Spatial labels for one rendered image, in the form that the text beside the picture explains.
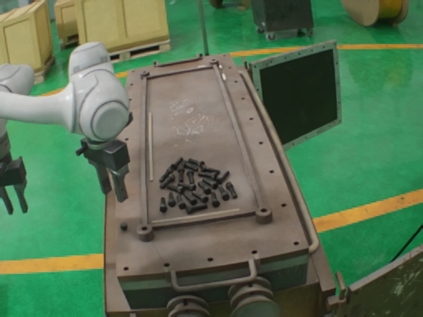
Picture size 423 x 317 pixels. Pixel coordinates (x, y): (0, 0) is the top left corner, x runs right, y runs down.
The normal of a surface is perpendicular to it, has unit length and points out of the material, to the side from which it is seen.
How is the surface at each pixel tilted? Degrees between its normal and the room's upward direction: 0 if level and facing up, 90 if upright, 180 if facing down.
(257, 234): 0
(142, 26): 90
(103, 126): 92
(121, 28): 90
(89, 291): 0
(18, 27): 90
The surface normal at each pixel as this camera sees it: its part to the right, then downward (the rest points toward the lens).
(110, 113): 0.51, 0.51
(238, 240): -0.11, -0.83
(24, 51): 0.08, 0.54
